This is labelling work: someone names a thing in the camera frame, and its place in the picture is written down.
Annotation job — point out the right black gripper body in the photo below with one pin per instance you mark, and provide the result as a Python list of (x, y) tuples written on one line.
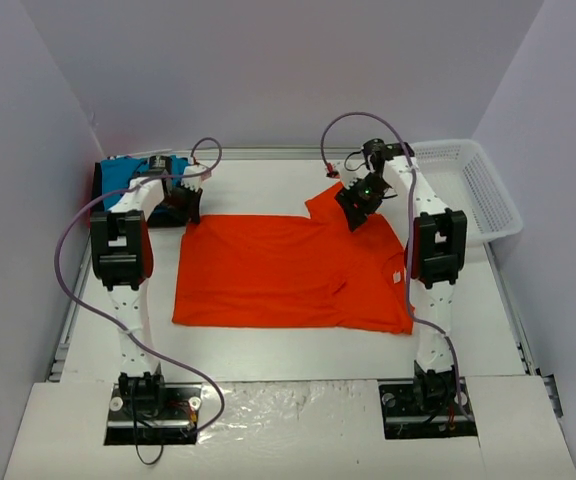
[(356, 209)]

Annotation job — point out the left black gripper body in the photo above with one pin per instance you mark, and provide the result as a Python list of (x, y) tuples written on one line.
[(183, 201)]

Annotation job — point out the orange t shirt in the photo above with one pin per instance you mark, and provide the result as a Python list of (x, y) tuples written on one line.
[(281, 271)]

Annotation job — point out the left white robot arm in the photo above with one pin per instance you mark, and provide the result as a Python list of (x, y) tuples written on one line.
[(123, 261)]

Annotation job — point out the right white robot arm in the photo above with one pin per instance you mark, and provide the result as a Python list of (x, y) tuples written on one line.
[(434, 257)]

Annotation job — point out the black folded t shirt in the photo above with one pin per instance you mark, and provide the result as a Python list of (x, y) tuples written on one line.
[(159, 218)]

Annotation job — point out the white plastic basket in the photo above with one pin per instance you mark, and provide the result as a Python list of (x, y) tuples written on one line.
[(462, 175)]

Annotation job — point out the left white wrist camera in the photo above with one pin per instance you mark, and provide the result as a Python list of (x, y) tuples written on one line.
[(194, 175)]

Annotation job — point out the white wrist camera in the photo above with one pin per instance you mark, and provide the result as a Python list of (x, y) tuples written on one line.
[(345, 175), (194, 175)]

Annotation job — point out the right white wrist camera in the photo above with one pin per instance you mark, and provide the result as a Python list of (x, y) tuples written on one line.
[(345, 175)]

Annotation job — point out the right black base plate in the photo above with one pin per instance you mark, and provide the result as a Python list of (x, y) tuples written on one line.
[(404, 418)]

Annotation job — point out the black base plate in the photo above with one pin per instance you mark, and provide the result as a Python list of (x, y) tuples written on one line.
[(172, 423), (404, 418)]

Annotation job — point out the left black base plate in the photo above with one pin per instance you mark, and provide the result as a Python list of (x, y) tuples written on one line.
[(172, 423)]

